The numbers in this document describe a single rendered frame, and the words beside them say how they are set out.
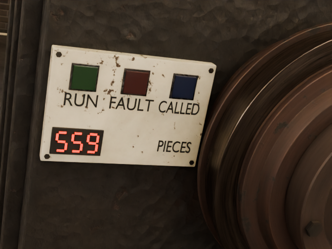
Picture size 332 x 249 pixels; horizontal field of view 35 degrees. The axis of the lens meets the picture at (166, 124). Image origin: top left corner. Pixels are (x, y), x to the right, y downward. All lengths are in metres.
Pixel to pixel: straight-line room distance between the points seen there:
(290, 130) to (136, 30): 0.27
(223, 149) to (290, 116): 0.10
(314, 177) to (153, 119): 0.27
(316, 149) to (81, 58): 0.36
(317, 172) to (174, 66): 0.27
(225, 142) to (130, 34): 0.22
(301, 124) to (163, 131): 0.23
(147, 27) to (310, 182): 0.33
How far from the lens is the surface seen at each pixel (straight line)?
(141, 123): 0.85
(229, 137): 0.76
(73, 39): 0.81
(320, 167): 0.75
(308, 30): 0.84
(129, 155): 0.87
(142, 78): 0.82
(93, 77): 0.81
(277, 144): 0.77
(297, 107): 0.77
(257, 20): 0.90
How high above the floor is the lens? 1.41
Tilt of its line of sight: 19 degrees down
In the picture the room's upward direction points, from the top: 11 degrees clockwise
